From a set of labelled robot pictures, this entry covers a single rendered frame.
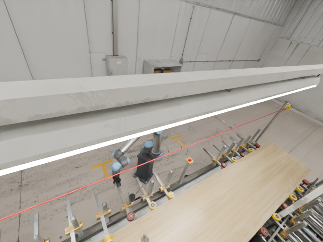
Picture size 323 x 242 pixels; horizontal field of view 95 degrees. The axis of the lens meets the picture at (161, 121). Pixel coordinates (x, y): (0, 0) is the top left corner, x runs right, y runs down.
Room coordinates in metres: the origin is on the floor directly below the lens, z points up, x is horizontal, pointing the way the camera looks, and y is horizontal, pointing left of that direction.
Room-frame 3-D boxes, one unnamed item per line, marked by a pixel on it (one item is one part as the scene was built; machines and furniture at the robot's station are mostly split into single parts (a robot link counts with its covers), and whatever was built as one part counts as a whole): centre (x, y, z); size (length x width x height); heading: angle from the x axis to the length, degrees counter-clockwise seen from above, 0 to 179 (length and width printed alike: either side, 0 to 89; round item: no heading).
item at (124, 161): (1.05, 0.33, 1.14); 0.12 x 0.12 x 0.09; 57
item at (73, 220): (0.42, 0.55, 0.92); 0.03 x 0.03 x 0.48; 39
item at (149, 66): (3.83, 0.24, 0.78); 0.90 x 0.45 x 1.55; 130
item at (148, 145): (1.67, 0.11, 0.79); 0.17 x 0.15 x 0.18; 57
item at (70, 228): (0.40, 0.56, 0.95); 0.13 x 0.06 x 0.05; 129
